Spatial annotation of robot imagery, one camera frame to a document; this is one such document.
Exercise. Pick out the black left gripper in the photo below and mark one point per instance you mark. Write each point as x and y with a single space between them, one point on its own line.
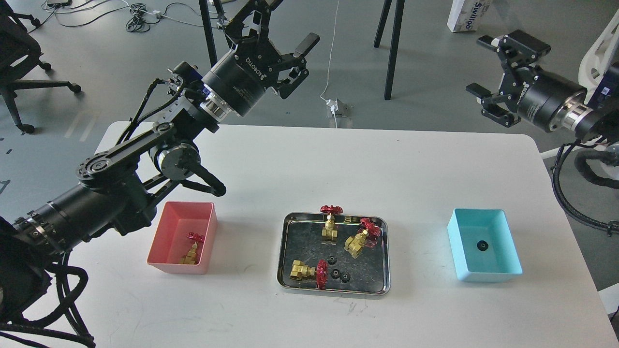
235 84

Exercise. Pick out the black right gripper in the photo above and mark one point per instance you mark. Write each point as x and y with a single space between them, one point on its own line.
542 98

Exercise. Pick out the brass valve red handle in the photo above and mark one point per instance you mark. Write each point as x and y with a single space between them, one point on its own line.
191 257

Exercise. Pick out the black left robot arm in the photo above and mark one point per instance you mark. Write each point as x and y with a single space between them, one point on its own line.
120 188

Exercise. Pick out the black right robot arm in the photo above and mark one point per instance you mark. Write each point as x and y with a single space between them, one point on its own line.
600 144

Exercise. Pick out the white cardboard box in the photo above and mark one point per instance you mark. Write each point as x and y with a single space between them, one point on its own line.
466 15

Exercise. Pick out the light blue plastic box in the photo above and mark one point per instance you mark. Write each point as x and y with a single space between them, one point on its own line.
499 263

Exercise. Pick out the brass valve top centre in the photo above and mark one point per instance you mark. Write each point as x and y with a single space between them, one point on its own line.
329 231

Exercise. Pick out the pink plastic box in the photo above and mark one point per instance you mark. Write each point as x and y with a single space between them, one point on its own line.
170 241

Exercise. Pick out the brass valve tilted right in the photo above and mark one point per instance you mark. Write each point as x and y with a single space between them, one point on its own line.
366 236

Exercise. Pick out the brass valve bottom left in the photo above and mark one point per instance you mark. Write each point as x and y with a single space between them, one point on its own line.
301 271

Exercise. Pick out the black table leg left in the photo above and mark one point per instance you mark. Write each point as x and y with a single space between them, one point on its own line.
208 29

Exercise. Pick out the black table leg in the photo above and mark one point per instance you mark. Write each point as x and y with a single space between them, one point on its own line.
208 29
394 46

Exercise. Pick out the white power adapter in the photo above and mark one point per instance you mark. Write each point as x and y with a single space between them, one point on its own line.
337 108

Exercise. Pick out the black table leg right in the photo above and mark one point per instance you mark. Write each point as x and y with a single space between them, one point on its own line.
394 46

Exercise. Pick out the metal tray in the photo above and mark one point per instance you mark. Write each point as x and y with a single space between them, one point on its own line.
301 240

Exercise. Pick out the black office chair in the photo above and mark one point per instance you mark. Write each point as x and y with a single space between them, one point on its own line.
20 53

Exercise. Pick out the black cable bundle floor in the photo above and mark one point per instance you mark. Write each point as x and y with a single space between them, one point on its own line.
137 22

